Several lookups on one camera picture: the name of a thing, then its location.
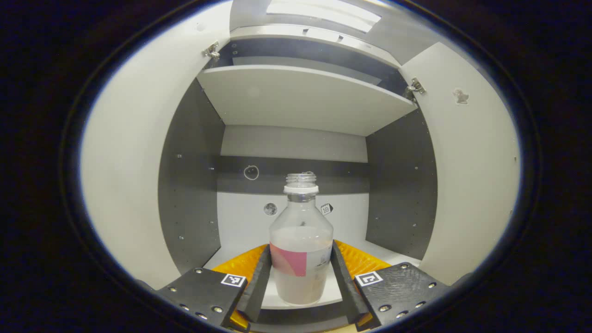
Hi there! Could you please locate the clear plastic bottle pink label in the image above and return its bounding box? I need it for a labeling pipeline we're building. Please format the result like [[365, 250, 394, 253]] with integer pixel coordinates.
[[269, 172, 334, 306]]

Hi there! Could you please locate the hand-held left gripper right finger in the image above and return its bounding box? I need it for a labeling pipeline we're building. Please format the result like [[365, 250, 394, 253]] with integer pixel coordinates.
[[329, 239, 451, 331]]

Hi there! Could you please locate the grey and white cabinet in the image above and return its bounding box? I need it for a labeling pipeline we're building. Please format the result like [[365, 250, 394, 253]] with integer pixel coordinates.
[[157, 24, 438, 324]]

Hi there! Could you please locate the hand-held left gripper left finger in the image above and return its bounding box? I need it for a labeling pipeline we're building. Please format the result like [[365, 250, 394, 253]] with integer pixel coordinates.
[[155, 244, 273, 331]]

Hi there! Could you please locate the white cabinet door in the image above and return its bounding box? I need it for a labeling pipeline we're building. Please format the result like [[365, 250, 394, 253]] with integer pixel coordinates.
[[80, 0, 232, 291], [399, 42, 521, 286]]

